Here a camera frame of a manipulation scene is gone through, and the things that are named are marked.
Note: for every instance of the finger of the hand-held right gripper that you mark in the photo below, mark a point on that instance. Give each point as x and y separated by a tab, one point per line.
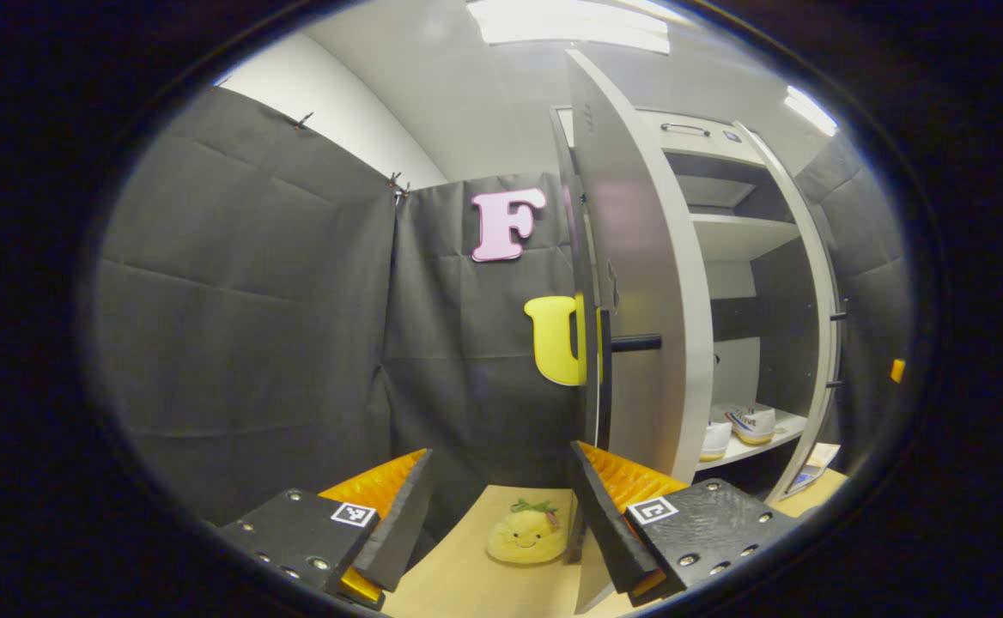
897	371

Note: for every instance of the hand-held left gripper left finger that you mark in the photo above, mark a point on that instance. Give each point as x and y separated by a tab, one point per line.
403	524

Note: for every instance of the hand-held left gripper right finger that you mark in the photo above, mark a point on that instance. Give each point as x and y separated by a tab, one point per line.
613	532

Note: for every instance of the grey cabinet door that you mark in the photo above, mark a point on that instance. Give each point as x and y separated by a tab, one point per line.
826	343
639	257

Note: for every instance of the white shoe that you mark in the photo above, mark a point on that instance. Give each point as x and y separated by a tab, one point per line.
714	442
755	425

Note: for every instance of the grey shoe cabinet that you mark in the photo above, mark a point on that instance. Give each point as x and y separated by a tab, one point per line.
742	236

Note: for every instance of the grey cabinet drawer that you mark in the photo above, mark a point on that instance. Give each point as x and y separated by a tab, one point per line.
708	148

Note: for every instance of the yellow plush toy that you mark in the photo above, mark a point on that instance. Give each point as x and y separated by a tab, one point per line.
523	541

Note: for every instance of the black backdrop cloth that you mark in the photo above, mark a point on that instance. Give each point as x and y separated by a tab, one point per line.
871	257
252	300

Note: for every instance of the white cardboard box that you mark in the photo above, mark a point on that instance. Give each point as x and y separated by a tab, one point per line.
815	468

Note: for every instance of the small ceiling light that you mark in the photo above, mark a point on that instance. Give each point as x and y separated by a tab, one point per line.
811	110

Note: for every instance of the large ceiling light panel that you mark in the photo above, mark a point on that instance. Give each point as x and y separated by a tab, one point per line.
570	21

